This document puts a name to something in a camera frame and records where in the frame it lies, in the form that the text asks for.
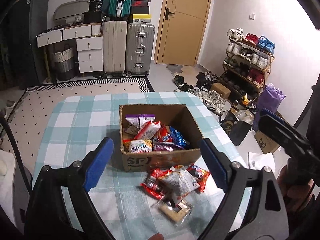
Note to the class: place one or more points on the purple snack packet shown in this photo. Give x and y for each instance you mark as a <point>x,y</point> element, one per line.
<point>140,119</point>

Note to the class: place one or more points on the beige suitcase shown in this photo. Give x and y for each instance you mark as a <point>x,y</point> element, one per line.
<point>114,47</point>

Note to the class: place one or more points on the white red chip bag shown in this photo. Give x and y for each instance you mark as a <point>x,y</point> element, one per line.
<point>180,182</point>

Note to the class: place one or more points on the left hand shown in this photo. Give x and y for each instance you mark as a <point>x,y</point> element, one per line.
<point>157,236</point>

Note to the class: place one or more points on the SF Express cardboard box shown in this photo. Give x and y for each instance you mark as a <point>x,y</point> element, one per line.
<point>177,116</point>

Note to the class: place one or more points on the white drawer cabinet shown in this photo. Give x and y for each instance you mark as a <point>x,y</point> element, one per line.
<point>86,41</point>

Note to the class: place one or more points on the red barcode snack bag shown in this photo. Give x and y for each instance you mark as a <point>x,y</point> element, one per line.
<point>154,186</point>

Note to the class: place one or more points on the small brown cardboard box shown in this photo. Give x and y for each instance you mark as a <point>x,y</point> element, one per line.
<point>221,89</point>

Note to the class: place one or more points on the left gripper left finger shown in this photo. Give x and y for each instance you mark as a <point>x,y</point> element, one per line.
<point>47,214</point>

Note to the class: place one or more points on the striped laundry basket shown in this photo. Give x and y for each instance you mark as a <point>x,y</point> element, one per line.
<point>64,63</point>

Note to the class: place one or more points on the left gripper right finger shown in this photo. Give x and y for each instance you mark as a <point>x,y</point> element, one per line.
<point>265,216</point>

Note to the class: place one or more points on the silver suitcase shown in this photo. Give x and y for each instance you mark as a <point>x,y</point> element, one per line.
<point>139,45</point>

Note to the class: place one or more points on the wooden shoe rack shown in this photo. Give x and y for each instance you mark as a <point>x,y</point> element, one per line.
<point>247,66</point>

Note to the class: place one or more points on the purple paper bag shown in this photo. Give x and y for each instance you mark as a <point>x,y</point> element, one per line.
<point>270,99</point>

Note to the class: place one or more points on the red chocolate pie packet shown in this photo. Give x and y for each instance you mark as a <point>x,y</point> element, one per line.
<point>200,175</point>

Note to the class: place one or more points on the blue Oreo snack packet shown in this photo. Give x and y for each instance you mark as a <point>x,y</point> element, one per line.
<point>177,138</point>

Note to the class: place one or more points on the wooden door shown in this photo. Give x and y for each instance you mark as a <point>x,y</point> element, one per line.
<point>180,31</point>

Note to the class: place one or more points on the right hand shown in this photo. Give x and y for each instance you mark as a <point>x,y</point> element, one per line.
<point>298,195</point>

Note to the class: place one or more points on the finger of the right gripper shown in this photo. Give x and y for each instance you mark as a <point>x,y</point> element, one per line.
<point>274,127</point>

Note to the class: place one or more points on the clear cracker packet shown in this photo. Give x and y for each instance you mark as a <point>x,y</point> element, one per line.
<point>175,213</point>

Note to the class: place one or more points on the black paper bag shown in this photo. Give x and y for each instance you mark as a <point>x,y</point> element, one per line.
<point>235,129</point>

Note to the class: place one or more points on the white grey sneakers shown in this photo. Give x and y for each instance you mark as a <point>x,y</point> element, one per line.
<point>211,99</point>

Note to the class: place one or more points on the black cabinet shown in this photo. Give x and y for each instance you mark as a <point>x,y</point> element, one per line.
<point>24,21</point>

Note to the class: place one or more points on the stacked shoe boxes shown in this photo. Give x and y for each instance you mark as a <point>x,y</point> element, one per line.
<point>140,11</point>

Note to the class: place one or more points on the dotted beige rug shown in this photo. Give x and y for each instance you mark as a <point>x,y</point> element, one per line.
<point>31,114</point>

